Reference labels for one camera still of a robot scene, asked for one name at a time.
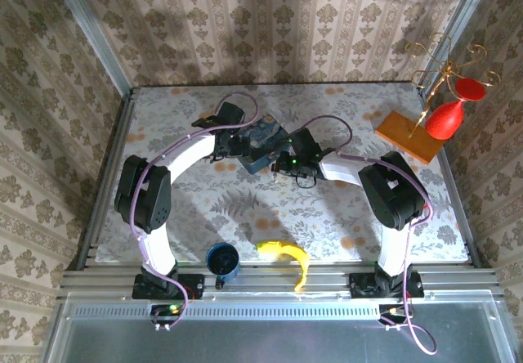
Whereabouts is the aluminium corner post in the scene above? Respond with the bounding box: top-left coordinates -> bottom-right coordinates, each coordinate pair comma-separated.
47,0 -> 135,94
418,0 -> 498,90

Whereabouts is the small controller board with wires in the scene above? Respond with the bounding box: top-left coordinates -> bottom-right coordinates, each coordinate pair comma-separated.
378,303 -> 413,332
149,302 -> 193,332

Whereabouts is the floral patterned table mat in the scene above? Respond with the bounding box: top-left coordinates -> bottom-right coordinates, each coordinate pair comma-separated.
96,83 -> 469,264

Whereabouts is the gold wire glass rack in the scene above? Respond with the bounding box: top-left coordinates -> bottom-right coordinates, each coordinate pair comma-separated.
405,31 -> 503,139

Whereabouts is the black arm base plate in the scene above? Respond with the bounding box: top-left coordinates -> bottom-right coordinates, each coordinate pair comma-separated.
349,272 -> 426,298
132,272 -> 205,301

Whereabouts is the slotted metal strip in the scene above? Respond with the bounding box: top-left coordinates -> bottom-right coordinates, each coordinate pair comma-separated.
67,306 -> 383,320

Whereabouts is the grey metal sheet tray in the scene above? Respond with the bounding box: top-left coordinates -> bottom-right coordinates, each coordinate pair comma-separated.
42,293 -> 518,363

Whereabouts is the yellow banana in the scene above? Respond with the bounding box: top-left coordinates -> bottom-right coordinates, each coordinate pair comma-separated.
256,239 -> 311,294

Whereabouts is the blue mug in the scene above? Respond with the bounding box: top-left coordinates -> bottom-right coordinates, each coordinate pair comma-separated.
205,242 -> 242,281

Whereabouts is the aluminium side rail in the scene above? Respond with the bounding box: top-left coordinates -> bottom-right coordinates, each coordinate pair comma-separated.
77,88 -> 138,266
416,87 -> 481,266

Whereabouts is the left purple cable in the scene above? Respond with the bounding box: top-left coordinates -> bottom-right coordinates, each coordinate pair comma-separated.
128,92 -> 261,332

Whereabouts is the thin black wire loop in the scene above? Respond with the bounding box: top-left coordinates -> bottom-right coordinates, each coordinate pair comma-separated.
293,172 -> 319,189

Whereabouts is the orange wooden base board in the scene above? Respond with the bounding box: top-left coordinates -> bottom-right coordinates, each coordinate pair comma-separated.
374,110 -> 446,166

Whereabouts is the red wine glass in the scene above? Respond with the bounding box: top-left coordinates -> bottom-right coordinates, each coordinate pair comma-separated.
423,77 -> 488,141

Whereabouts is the aluminium long table rail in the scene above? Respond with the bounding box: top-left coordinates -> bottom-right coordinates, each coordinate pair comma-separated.
59,262 -> 503,301

